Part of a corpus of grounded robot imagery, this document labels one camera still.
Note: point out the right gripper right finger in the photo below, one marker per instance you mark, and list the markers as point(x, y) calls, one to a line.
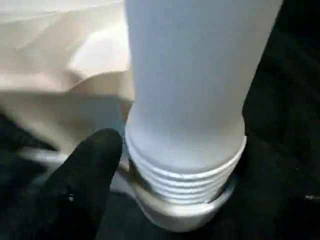
point(280, 200)

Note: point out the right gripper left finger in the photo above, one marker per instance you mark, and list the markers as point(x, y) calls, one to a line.
point(62, 195)

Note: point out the white plastic table top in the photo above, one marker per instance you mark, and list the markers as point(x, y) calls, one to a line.
point(50, 75)

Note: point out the white plastic table leg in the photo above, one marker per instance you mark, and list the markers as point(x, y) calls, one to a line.
point(190, 87)

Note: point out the black mat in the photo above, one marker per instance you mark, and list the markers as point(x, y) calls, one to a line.
point(295, 75)

